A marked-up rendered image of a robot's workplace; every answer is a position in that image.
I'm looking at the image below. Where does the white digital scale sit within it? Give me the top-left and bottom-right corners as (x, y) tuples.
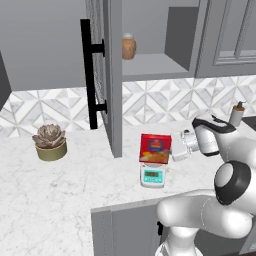
(139, 162), (167, 189)

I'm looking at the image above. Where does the white soap dispenser bottle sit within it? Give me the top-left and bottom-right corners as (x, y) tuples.
(229, 101), (247, 128)

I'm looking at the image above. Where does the grey base cabinet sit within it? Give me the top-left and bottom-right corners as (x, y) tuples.
(90, 189), (256, 256)

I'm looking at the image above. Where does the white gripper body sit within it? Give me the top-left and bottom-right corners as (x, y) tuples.
(171, 143), (194, 163)

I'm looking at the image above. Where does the grey open wall cabinet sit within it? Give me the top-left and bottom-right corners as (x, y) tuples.
(121, 0), (210, 83)

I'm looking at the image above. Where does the red food box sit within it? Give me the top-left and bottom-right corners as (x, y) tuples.
(138, 133), (173, 166)

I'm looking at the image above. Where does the brown jar with lid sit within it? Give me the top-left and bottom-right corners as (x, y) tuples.
(121, 32), (138, 61)

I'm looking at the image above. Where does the succulent plant in pot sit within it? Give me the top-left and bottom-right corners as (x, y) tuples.
(31, 123), (69, 162)

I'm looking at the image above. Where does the grey open cabinet door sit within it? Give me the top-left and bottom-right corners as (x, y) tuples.
(85, 0), (124, 159)

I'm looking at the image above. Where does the grey closed cabinet door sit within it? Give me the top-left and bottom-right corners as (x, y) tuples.
(195, 0), (256, 79)

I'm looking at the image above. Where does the black cabinet door handle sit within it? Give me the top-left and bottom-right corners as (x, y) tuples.
(79, 18), (109, 131)

